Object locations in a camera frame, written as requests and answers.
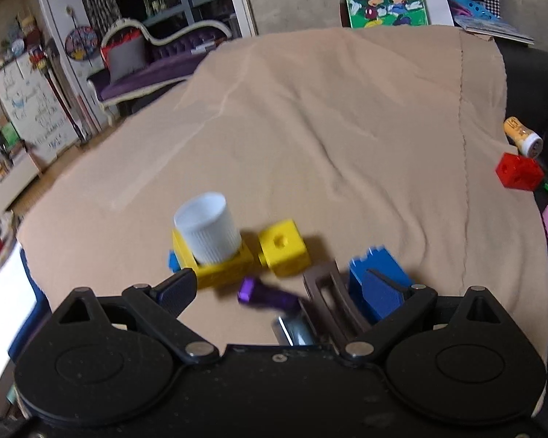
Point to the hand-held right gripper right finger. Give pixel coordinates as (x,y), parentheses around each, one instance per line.
(388,299)

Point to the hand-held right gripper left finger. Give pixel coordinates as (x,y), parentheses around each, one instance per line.
(178,292)

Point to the blue toy block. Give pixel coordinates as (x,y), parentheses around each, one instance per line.
(358,273)

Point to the yellow toy window frame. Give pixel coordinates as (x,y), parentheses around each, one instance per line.
(223,271)

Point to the white ribbed cap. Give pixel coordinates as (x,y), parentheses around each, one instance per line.
(208,228)

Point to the brown hair clip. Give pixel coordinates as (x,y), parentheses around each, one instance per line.
(315,288)

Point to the purple toy car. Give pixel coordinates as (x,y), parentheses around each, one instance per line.
(260,295)

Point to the small blue toy piece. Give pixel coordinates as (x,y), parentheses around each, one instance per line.
(173,261)

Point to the yellow toy cube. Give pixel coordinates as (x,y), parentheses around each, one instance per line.
(283,248)

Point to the blue pad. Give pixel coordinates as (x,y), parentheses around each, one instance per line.
(29,292)

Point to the red toy cube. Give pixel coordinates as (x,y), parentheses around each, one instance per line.
(518,171)

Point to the beige blanket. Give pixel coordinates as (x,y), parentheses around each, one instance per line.
(324,123)

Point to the low white cabinet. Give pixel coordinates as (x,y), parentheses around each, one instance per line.
(9,182)

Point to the yellow white small bottle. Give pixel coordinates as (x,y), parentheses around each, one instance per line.
(523,136)

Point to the purple chaise sofa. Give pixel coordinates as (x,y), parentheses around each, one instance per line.
(132,82)

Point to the white cabinet with writing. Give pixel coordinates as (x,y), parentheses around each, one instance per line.
(32,109)

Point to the grey cushion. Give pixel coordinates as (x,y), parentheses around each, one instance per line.
(125,59)

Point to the thin book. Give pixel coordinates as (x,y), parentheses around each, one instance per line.
(497,29)

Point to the round wall decoration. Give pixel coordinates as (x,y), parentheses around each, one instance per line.
(82,43)

